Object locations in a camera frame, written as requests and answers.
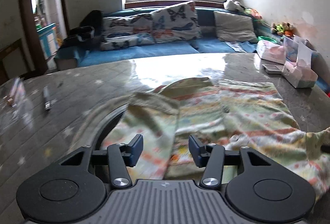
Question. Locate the pastel tissue pack with paper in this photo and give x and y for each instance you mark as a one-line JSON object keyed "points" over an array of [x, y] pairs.
{"points": [[300, 74]]}

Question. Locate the round black induction cooktop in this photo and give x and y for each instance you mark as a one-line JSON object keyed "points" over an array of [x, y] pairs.
{"points": [[107, 124]]}

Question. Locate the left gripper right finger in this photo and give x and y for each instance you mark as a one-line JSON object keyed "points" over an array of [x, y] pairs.
{"points": [[213, 158]]}

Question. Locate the flat butterfly cushion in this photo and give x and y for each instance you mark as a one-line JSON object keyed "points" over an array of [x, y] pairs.
{"points": [[124, 32]]}

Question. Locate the grey plain pillow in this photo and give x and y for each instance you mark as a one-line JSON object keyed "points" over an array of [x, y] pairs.
{"points": [[234, 28]]}

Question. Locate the small colourful plush toys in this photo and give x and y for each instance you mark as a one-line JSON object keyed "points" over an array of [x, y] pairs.
{"points": [[283, 29]]}

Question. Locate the pink tissue pack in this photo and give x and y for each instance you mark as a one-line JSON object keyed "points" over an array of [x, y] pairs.
{"points": [[269, 51]]}

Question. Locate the green bowl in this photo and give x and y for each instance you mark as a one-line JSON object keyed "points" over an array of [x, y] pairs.
{"points": [[265, 38]]}

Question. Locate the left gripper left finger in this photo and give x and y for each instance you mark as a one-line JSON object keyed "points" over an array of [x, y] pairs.
{"points": [[118, 157]]}

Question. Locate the white plush toy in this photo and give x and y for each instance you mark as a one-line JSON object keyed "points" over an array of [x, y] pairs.
{"points": [[233, 6]]}

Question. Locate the clear cartoon storage box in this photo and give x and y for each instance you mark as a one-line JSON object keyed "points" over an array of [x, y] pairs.
{"points": [[291, 45]]}

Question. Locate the small grey flat box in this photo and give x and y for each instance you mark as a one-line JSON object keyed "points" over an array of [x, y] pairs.
{"points": [[273, 69]]}

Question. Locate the black bag on sofa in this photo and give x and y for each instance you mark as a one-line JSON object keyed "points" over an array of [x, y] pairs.
{"points": [[89, 28]]}

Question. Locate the colourful patterned children's shirt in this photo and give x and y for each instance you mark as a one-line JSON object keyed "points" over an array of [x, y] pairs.
{"points": [[231, 114]]}

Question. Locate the blue white cabinet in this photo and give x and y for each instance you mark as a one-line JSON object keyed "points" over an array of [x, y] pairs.
{"points": [[48, 40]]}

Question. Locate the blue sofa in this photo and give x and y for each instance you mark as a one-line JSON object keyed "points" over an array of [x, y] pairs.
{"points": [[69, 57]]}

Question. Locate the large butterfly pillow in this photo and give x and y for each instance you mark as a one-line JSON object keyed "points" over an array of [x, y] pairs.
{"points": [[177, 22]]}

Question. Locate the dark pen on table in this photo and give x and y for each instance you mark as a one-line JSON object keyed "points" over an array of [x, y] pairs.
{"points": [[46, 98]]}

